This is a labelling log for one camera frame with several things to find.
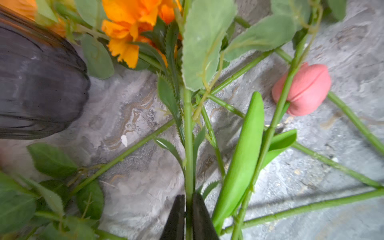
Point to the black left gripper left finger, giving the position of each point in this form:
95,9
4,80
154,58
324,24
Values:
175,226

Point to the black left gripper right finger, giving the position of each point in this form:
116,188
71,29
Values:
203,228

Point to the orange marigold flower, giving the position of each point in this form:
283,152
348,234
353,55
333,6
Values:
126,24

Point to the pink tulip flower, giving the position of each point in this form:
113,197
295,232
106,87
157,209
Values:
309,88

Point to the purple glass vase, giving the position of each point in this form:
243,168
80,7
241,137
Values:
44,82

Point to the orange rose by vase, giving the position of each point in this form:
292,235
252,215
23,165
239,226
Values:
29,9

